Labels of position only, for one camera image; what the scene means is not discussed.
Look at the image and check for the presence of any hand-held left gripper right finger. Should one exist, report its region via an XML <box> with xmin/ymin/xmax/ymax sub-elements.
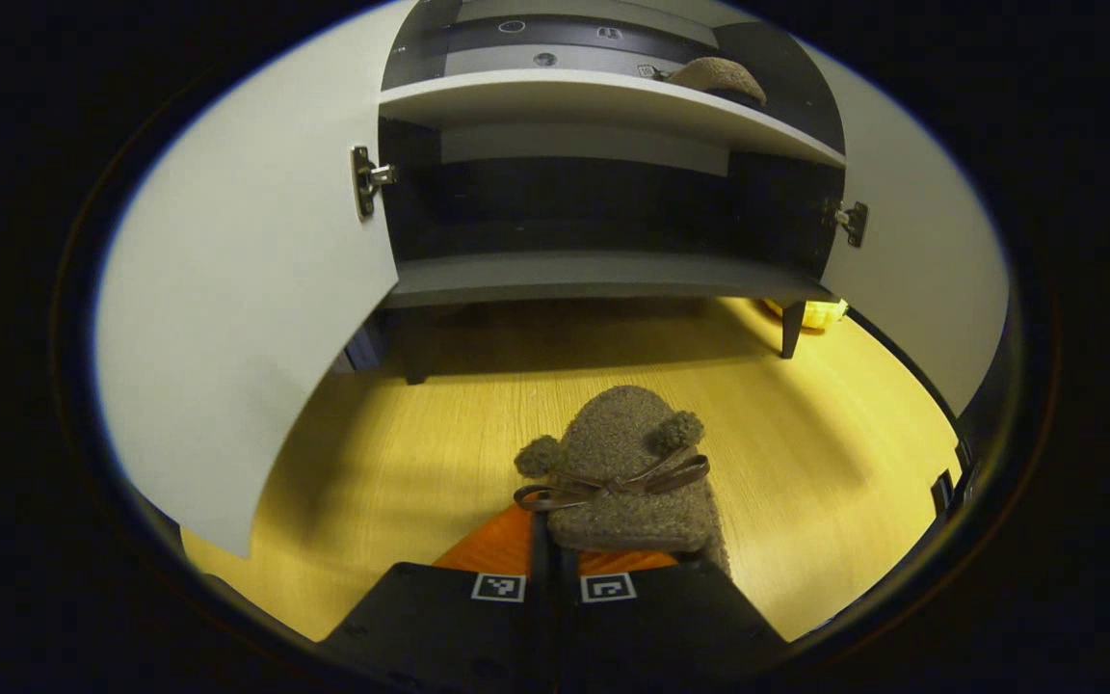
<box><xmin>555</xmin><ymin>545</ymin><xmax>792</xmax><ymax>681</ymax></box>

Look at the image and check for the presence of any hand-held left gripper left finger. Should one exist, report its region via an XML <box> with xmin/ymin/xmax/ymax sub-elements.
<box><xmin>319</xmin><ymin>501</ymin><xmax>556</xmax><ymax>681</ymax></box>

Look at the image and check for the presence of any brown fuzzy slipper shoe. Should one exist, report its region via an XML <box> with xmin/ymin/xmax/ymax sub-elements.
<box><xmin>514</xmin><ymin>386</ymin><xmax>731</xmax><ymax>579</ymax></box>
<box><xmin>661</xmin><ymin>56</ymin><xmax>768</xmax><ymax>107</ymax></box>

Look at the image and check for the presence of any white shoe cabinet door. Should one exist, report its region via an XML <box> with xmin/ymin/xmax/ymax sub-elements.
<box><xmin>92</xmin><ymin>0</ymin><xmax>402</xmax><ymax>560</ymax></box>
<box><xmin>786</xmin><ymin>39</ymin><xmax>1011</xmax><ymax>417</ymax></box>

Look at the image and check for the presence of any white shoe cabinet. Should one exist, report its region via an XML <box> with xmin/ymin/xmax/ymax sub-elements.
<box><xmin>377</xmin><ymin>0</ymin><xmax>850</xmax><ymax>387</ymax></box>

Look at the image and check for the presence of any grey cabinet bottom shelf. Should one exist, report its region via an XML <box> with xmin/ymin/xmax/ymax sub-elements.
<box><xmin>383</xmin><ymin>251</ymin><xmax>835</xmax><ymax>309</ymax></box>

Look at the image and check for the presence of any metal door hinge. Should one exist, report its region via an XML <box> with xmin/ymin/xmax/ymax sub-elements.
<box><xmin>823</xmin><ymin>198</ymin><xmax>870</xmax><ymax>249</ymax></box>
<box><xmin>351</xmin><ymin>145</ymin><xmax>399</xmax><ymax>223</ymax></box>

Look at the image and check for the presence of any white cabinet shelf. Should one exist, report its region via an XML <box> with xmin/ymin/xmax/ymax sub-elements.
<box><xmin>380</xmin><ymin>69</ymin><xmax>847</xmax><ymax>167</ymax></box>

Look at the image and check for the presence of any yellow soft object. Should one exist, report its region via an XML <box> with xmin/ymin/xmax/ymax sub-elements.
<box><xmin>762</xmin><ymin>297</ymin><xmax>850</xmax><ymax>332</ymax></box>

